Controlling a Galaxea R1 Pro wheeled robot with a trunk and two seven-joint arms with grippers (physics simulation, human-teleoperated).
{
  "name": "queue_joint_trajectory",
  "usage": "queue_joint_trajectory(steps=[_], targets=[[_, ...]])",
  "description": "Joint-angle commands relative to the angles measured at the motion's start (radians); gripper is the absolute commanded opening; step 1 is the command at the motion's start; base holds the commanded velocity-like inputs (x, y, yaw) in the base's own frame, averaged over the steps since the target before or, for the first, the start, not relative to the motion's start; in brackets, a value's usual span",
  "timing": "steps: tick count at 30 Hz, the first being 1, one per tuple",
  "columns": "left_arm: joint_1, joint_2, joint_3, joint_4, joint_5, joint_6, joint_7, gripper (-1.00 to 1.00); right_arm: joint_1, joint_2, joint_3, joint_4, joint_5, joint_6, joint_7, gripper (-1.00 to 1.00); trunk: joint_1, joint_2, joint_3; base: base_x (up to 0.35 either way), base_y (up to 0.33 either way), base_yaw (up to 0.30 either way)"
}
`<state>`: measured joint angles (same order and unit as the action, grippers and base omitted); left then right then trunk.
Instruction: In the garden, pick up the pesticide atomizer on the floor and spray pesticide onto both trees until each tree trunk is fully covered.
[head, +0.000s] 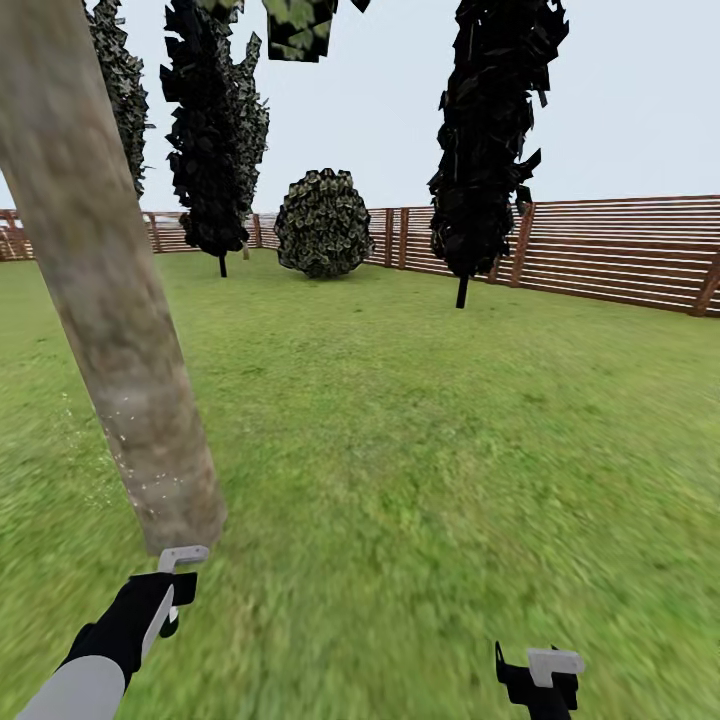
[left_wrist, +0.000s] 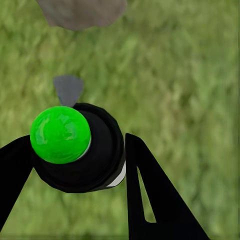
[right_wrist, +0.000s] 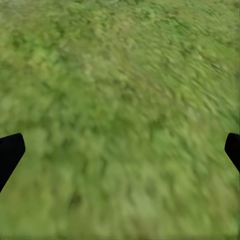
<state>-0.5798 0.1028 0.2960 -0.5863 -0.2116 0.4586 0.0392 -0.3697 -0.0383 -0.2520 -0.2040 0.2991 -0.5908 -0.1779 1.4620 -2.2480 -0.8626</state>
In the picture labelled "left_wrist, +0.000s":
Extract pesticide atomizer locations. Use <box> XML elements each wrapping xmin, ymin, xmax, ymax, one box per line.
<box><xmin>30</xmin><ymin>74</ymin><xmax>126</xmax><ymax>193</ymax></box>

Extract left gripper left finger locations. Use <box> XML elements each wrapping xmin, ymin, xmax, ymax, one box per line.
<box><xmin>0</xmin><ymin>135</ymin><xmax>34</xmax><ymax>231</ymax></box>

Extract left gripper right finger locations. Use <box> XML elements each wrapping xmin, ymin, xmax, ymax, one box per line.
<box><xmin>124</xmin><ymin>133</ymin><xmax>210</xmax><ymax>240</ymax></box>

